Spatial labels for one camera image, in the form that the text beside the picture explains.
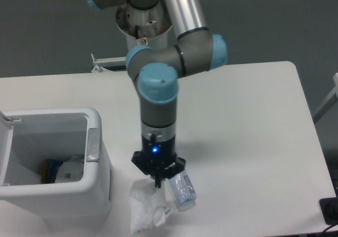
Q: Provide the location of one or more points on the blue orange snack package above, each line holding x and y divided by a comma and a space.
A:
50, 170

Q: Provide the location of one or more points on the white plastic wrapper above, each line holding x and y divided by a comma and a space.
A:
149, 208

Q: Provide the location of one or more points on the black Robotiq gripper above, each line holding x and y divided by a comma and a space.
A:
158, 159

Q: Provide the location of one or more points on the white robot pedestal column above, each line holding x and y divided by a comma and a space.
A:
145, 27

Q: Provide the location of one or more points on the clear crushed plastic bottle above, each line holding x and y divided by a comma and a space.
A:
183, 191

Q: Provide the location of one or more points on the white trash can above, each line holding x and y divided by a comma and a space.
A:
30, 137

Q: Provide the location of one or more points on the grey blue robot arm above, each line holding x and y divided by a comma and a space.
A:
155, 75

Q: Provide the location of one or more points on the white metal stand right edge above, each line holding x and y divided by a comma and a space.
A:
329, 100

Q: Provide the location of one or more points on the white paper trash in bin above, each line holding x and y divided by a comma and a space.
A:
71, 170

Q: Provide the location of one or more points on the black device at table edge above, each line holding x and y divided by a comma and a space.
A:
329, 210

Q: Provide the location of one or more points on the white metal base frame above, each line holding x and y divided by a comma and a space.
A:
108, 64

